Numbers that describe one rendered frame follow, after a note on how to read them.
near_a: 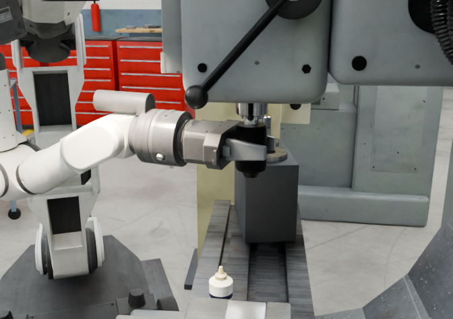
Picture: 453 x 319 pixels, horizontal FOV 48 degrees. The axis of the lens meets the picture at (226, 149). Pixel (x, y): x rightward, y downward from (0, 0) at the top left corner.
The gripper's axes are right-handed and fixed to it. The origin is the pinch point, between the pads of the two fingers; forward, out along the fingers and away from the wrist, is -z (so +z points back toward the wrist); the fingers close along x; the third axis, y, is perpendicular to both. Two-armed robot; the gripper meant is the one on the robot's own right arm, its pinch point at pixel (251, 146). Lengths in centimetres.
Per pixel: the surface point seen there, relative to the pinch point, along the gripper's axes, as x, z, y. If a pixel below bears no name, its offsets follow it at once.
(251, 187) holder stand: 30.5, 8.8, 19.0
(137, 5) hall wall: 807, 465, 0
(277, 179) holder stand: 32.9, 3.6, 17.3
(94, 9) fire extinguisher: 772, 537, 9
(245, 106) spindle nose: -2.4, 0.4, -6.6
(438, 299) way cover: 10.7, -29.8, 26.5
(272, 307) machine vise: -8.3, -6.2, 21.4
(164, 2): -5.0, 11.3, -20.9
